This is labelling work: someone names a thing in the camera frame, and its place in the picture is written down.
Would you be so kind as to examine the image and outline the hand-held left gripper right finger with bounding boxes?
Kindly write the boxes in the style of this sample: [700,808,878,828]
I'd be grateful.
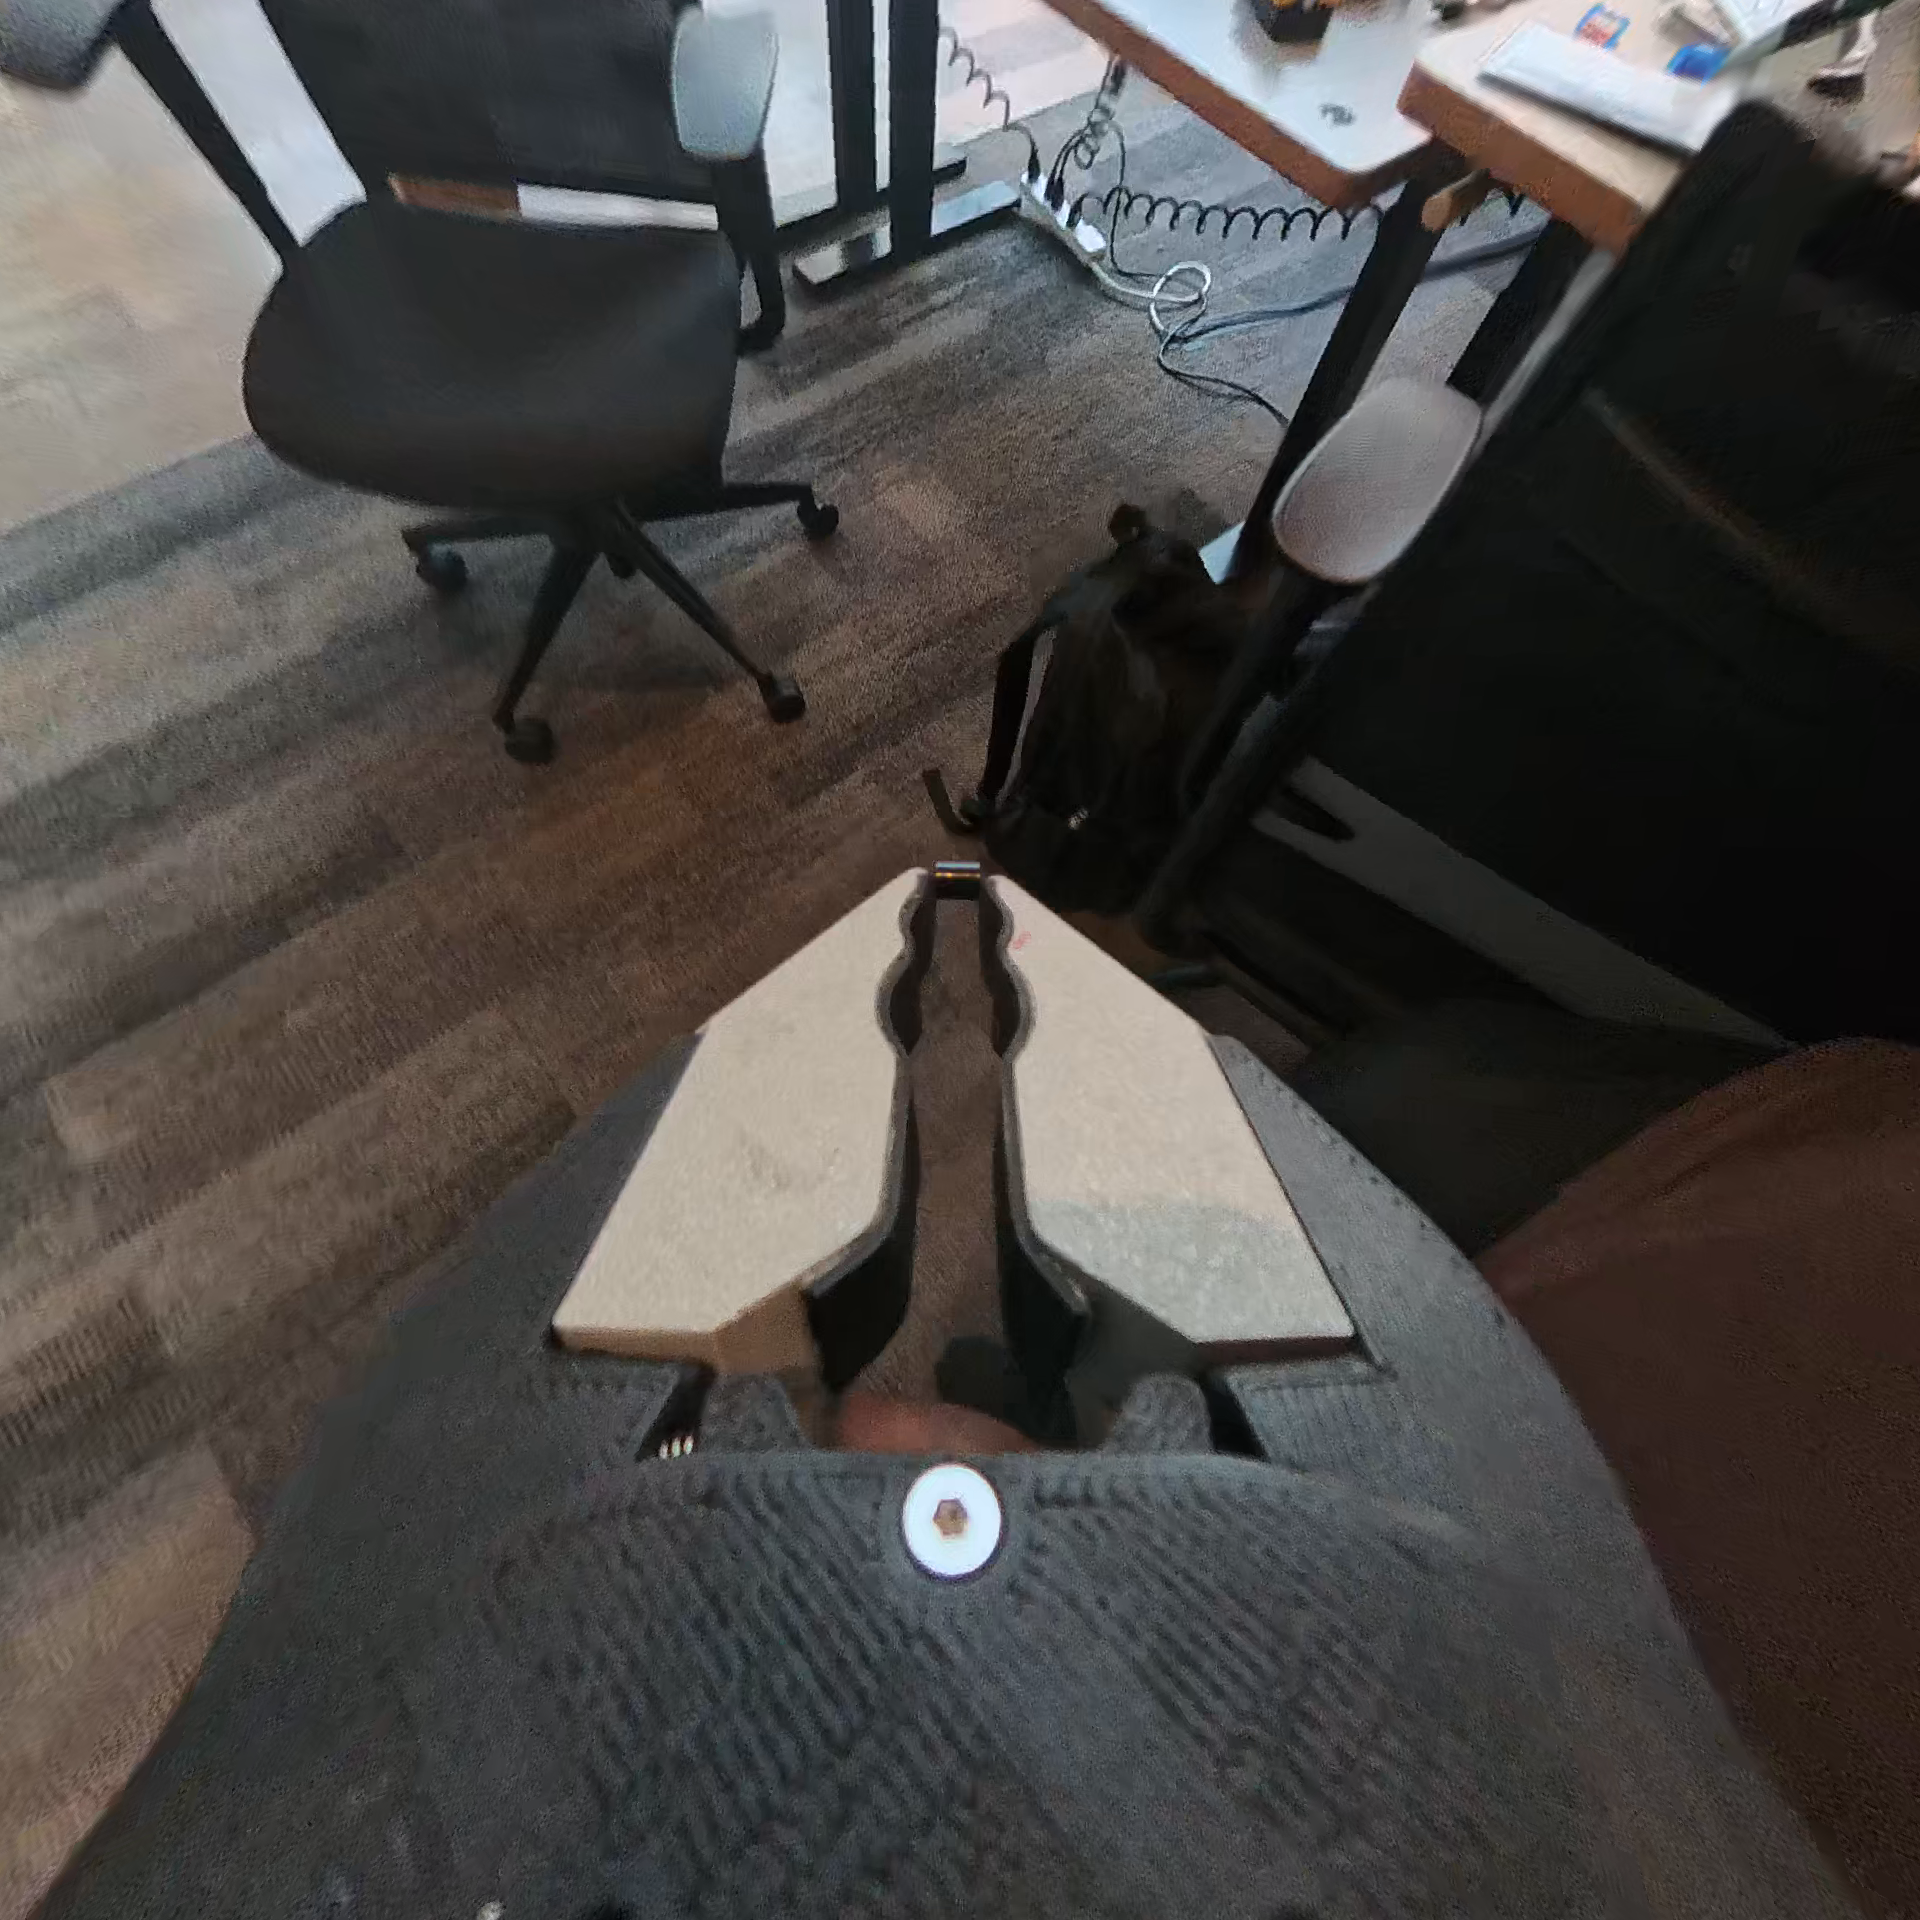
[981,875,1356,1422]

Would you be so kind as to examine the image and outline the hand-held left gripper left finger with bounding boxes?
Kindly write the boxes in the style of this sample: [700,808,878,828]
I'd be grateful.
[554,871,932,1387]

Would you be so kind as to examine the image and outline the black desk legs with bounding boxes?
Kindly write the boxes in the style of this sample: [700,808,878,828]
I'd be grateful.
[794,0,1025,291]

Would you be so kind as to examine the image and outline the wooden neighbour desk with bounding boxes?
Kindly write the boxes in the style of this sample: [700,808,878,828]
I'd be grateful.
[1402,0,1920,248]

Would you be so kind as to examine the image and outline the dark backpack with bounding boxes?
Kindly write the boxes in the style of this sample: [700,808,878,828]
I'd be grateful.
[921,505,1291,918]

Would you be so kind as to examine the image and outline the person's torso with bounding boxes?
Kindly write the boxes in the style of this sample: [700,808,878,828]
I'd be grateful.
[1476,1035,1920,1920]

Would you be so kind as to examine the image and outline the black office chair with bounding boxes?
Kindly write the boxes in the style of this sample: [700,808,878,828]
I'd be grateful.
[1138,104,1920,1054]
[113,0,844,767]

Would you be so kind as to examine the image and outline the white power strip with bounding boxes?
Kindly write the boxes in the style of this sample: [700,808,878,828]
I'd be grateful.
[1020,166,1118,259]

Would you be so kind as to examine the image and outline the white keyboard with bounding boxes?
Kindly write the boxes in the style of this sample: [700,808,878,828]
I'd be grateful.
[1476,19,1724,153]

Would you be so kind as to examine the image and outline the black metal desk frame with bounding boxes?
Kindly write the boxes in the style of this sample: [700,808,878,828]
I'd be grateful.
[1200,184,1432,585]

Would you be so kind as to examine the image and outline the white looped cable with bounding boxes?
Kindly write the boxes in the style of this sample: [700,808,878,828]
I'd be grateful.
[1096,248,1219,349]

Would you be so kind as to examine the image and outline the black coiled cable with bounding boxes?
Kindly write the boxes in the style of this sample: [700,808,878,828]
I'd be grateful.
[939,28,1532,257]

